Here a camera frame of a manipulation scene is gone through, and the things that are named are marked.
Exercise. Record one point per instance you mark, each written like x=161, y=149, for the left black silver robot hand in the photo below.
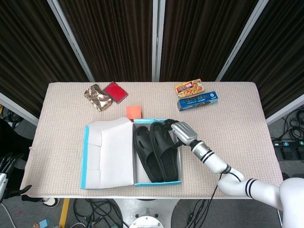
x=2, y=183

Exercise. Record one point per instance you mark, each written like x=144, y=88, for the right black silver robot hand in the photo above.
x=185, y=133

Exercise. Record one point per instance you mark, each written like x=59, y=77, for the black slipper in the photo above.
x=166, y=161
x=142, y=142

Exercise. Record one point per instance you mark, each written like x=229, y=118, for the white silver robot base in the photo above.
x=147, y=219

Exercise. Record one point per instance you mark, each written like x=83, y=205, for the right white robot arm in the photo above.
x=213, y=161

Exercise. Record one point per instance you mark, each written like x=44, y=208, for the blue cling film box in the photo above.
x=198, y=101

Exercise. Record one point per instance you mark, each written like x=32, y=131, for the yellow curry box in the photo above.
x=190, y=88

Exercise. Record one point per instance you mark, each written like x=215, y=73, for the light blue shoe box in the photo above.
x=114, y=154

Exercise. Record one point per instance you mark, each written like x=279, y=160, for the white black sneaker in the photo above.
x=50, y=202

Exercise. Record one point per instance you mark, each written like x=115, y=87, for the orange sticky note pad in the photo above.
x=133, y=111

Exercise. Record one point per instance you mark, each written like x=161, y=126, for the small blue square card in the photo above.
x=44, y=223

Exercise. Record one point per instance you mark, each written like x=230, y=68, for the beige woven table cloth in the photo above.
x=59, y=147

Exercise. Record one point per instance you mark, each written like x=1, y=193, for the red flat case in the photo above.
x=115, y=92

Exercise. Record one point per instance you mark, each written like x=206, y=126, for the dark brown curtain panel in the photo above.
x=114, y=40
x=28, y=47
x=199, y=40
x=280, y=47

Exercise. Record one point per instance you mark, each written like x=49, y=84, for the gold foil snack bag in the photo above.
x=97, y=97

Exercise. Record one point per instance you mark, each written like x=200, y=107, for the black foot pedal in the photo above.
x=287, y=153

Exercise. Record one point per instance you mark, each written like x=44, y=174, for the black power strip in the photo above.
x=289, y=143

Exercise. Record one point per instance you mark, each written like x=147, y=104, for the silver partition rail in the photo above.
x=21, y=111
x=285, y=111

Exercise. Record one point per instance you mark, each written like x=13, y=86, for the silver partition post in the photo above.
x=71, y=40
x=242, y=40
x=158, y=40

